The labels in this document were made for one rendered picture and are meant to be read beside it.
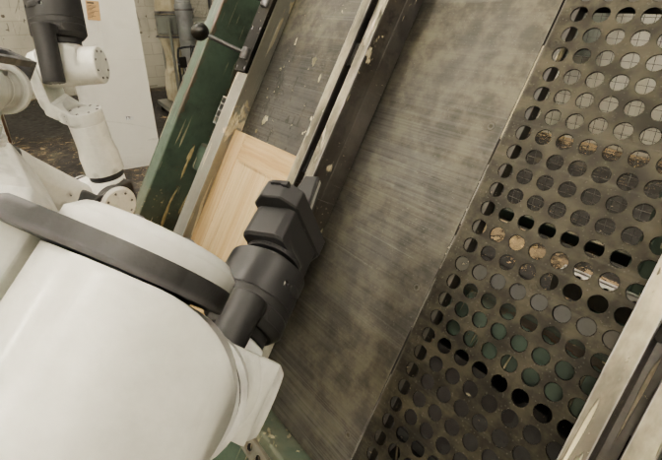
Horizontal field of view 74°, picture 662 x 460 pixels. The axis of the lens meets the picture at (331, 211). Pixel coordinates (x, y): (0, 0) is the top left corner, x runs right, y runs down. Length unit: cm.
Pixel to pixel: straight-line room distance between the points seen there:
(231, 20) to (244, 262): 91
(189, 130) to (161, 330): 110
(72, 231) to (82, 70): 74
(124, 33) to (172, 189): 339
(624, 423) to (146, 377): 42
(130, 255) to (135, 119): 452
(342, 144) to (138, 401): 59
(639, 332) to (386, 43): 52
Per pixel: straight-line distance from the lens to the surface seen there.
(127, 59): 460
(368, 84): 74
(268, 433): 77
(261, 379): 37
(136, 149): 475
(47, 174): 92
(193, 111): 125
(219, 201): 100
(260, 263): 45
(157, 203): 128
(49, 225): 18
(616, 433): 51
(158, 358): 18
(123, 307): 17
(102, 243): 17
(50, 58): 89
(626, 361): 47
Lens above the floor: 150
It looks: 26 degrees down
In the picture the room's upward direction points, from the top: straight up
